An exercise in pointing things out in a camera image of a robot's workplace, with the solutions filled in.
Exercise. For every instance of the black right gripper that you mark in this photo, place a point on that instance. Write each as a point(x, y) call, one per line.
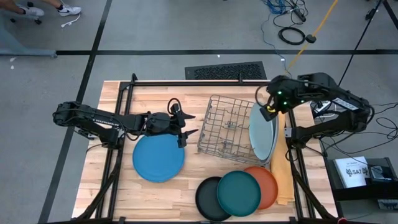
point(270, 113)

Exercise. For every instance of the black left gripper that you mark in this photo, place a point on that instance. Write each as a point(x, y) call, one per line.
point(161, 124)

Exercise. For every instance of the large light blue plate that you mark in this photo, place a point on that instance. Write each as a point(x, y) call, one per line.
point(261, 133)

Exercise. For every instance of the small black plate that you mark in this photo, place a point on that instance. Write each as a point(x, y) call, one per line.
point(206, 202)

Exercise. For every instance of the small teal plate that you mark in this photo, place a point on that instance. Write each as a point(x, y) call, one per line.
point(238, 193)

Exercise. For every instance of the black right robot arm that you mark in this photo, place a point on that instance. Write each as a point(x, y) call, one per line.
point(335, 105)

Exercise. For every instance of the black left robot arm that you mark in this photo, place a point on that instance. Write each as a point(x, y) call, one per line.
point(93, 119)

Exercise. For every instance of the black floor vent grille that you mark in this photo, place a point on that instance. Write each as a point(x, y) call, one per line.
point(225, 71)

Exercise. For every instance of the yellow cloth mat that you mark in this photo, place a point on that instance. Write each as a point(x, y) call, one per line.
point(281, 174)

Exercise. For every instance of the small orange plate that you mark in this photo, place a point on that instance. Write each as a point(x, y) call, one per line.
point(267, 186)

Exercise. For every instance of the black round puck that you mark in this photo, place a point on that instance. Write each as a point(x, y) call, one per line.
point(310, 38)

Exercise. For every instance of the white printed booklet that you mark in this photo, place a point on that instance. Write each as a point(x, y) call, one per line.
point(353, 171)

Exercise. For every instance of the black power strip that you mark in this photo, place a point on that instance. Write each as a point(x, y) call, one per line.
point(300, 15)

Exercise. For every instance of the black equipment cart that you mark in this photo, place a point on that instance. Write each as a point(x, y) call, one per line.
point(357, 194)

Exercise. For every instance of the thin black pole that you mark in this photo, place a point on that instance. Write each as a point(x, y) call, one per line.
point(362, 37)

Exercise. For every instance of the person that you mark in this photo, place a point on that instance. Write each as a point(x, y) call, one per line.
point(70, 11)

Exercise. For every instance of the wooden desk grey legs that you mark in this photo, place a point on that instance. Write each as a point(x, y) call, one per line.
point(31, 53)

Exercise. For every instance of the black metal table frame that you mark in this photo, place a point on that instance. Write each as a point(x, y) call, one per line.
point(202, 83)

